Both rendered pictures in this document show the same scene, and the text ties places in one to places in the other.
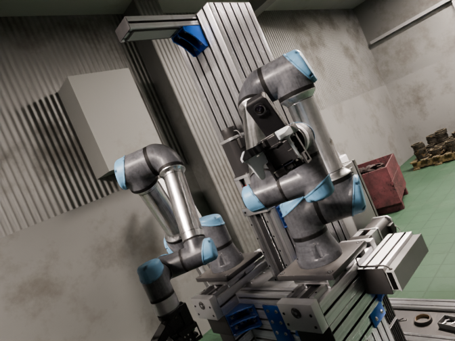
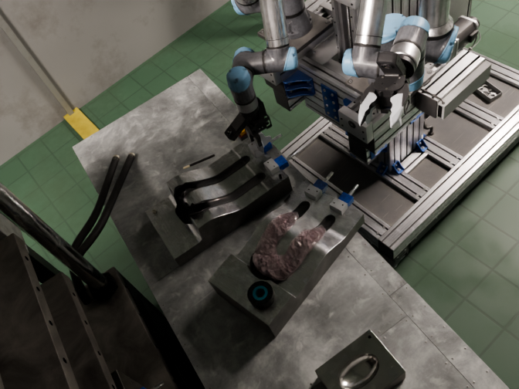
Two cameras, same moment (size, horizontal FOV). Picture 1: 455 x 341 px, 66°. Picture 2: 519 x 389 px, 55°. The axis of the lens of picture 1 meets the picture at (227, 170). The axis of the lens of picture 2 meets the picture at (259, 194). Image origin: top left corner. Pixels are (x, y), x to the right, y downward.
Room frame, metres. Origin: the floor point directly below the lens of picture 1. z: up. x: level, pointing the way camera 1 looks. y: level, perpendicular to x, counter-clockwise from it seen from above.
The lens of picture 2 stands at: (-0.20, 0.00, 2.32)
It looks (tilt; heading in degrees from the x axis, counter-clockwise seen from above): 53 degrees down; 18
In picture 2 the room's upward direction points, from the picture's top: 22 degrees counter-clockwise
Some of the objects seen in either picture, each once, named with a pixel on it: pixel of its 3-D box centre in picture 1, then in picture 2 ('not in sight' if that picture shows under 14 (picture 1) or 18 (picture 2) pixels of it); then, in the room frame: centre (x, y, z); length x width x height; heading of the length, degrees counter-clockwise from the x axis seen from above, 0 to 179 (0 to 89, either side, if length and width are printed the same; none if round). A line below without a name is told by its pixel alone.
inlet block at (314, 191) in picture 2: not in sight; (321, 185); (0.85, 0.11, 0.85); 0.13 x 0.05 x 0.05; 140
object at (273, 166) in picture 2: not in sight; (283, 161); (0.95, 0.25, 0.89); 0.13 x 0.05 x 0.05; 123
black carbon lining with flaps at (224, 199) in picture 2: not in sight; (216, 187); (0.85, 0.49, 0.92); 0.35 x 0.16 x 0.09; 123
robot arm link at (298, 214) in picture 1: (302, 211); (390, 38); (1.14, -0.17, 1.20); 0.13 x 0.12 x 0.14; 67
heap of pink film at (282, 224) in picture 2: not in sight; (285, 241); (0.60, 0.24, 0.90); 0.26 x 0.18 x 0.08; 140
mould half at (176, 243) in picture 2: not in sight; (215, 195); (0.85, 0.51, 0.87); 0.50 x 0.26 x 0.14; 123
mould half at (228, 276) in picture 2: not in sight; (289, 250); (0.60, 0.24, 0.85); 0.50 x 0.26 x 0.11; 140
